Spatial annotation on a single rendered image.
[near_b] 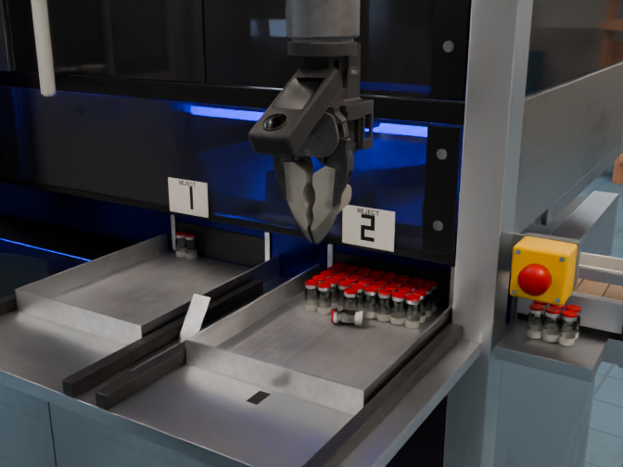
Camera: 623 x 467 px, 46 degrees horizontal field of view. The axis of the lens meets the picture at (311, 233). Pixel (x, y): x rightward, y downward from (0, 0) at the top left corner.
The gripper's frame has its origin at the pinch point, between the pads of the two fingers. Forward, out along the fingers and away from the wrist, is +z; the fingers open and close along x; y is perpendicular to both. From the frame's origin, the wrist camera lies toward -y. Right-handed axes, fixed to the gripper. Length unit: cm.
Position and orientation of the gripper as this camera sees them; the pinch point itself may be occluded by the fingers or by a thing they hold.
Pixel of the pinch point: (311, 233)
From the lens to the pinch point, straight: 79.5
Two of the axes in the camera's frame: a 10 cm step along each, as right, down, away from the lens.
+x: -8.6, -1.6, 4.9
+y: 5.2, -2.5, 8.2
